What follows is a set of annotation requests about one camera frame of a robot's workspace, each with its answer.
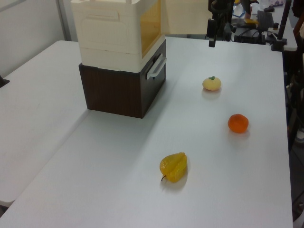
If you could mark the black pole with table clamp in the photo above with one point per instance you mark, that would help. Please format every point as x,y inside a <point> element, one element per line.
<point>281,28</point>

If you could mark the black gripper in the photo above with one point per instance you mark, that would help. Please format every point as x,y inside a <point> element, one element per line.
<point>211,28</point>

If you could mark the pale yellow toy fruit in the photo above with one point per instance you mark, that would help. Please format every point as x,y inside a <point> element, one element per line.
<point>211,84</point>

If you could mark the black electronics box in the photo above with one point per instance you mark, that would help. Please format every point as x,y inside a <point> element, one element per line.
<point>249,35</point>

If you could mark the orange toy tangerine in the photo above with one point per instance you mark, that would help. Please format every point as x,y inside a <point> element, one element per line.
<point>238,123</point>

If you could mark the cream cabinet door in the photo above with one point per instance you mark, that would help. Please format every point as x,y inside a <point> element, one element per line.
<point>185,16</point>

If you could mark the dark brown wooden drawer box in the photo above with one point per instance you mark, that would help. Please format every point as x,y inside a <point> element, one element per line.
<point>114,92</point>

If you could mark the yellow toy star fruit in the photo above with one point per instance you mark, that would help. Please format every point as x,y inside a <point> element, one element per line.
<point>174,167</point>

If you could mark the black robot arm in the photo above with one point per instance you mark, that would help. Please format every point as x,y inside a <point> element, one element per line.
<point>222,12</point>

